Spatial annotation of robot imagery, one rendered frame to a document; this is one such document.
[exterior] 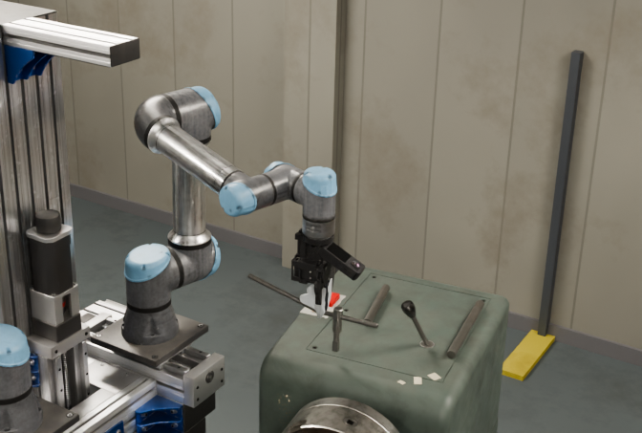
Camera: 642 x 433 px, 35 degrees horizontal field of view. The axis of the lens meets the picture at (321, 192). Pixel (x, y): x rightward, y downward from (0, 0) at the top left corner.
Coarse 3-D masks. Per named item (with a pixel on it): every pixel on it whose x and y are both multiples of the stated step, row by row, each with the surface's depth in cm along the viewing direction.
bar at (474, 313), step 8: (480, 304) 269; (472, 312) 265; (480, 312) 268; (472, 320) 262; (464, 328) 258; (456, 336) 254; (464, 336) 255; (456, 344) 250; (448, 352) 248; (456, 352) 248
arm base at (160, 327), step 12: (132, 312) 268; (144, 312) 266; (156, 312) 267; (168, 312) 270; (132, 324) 268; (144, 324) 267; (156, 324) 268; (168, 324) 270; (132, 336) 268; (144, 336) 267; (156, 336) 268; (168, 336) 270
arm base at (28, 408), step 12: (24, 396) 230; (0, 408) 228; (12, 408) 228; (24, 408) 230; (36, 408) 234; (0, 420) 228; (12, 420) 229; (24, 420) 230; (36, 420) 233; (0, 432) 228; (12, 432) 229; (24, 432) 230
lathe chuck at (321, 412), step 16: (304, 416) 232; (320, 416) 229; (336, 416) 228; (352, 416) 229; (288, 432) 229; (304, 432) 227; (320, 432) 226; (336, 432) 224; (352, 432) 224; (368, 432) 226; (384, 432) 229
